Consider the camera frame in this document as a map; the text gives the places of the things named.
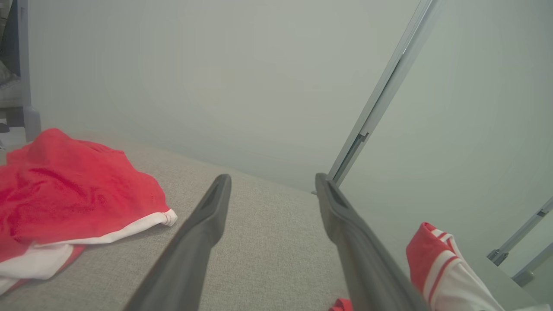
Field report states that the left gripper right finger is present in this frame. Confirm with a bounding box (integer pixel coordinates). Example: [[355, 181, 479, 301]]
[[315, 173, 431, 311]]

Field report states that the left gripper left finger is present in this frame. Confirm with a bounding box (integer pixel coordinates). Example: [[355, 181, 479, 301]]
[[123, 174, 232, 311]]

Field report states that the red white basketball jersey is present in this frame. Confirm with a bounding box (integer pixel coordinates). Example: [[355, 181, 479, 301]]
[[328, 222, 506, 311]]

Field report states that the red shorts white trim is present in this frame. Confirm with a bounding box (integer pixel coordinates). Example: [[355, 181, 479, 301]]
[[0, 128, 178, 296]]

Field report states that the white sneaker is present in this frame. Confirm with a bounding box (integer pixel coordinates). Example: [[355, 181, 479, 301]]
[[0, 60, 22, 108]]

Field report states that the grey metal support leg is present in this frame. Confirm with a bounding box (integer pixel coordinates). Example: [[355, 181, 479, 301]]
[[16, 0, 42, 142]]

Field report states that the grey partition post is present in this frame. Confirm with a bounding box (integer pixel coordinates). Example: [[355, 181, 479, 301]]
[[487, 197, 553, 288], [311, 0, 445, 195]]

